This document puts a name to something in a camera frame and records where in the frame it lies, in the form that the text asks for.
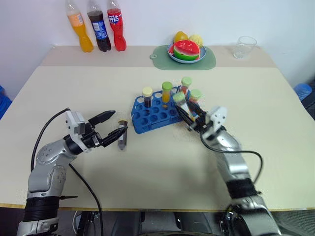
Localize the blue bowl of fruit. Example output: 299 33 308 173
167 43 208 64

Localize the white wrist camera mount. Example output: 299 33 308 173
205 106 227 134
64 110 87 152

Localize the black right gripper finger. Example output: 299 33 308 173
189 98 207 119
174 102 197 130

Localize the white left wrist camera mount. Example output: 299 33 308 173
64 110 87 152

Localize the pale-yellow-capped dark red test tube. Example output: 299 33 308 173
141 86 154 109

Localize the orange toy fruit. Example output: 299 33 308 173
174 30 189 44

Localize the red soda bottle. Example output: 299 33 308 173
106 0 127 52

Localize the green cutting mat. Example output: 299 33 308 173
150 44 217 71

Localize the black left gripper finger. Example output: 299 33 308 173
88 110 117 125
100 126 129 148

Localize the clear glass cup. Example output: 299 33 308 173
232 35 257 59

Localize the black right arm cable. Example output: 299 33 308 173
200 129 264 185

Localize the olive-capped orange liquid test tube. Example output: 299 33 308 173
161 81 173 109

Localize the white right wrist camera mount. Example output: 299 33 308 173
205 106 227 134

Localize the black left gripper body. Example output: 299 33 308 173
80 122 103 149

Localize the dark liquid test tube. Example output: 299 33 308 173
117 118 129 152

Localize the yellow toy fruit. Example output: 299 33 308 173
188 34 204 48

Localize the green-capped red liquid test tube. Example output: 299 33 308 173
188 88 203 116

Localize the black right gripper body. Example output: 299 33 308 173
187 111 213 134

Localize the blue water jug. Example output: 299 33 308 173
293 83 313 101

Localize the cola bottle blue label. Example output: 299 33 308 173
86 0 112 52

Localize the green-capped clear test tube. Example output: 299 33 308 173
172 91 195 121

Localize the toy watermelon slice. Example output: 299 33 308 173
173 40 201 61

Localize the orange soda bottle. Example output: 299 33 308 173
65 0 95 53

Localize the blue test tube rack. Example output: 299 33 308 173
130 85 195 135

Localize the blue object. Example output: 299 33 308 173
0 85 12 119

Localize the dark rounded shape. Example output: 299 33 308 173
172 211 223 236

